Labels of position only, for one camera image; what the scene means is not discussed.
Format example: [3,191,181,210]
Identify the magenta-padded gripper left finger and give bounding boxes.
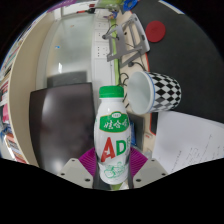
[57,147,99,190]

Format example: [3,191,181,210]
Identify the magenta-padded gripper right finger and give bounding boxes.
[127,147,169,190]

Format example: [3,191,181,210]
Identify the white drink bottle green cap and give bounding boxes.
[93,85,132,186]

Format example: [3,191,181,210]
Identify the black computer monitor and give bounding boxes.
[28,82,96,174]

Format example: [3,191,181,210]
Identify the black white diamond-pattern mug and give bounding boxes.
[127,70,183,115]

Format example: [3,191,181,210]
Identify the black desk mat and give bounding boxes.
[131,3,224,136]

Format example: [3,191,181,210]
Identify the flat round red coaster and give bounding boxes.
[145,20,167,43]

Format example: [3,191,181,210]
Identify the purple hanging banner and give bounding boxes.
[46,0,78,14]

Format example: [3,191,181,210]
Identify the white wall socket panel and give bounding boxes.
[94,18,113,64]

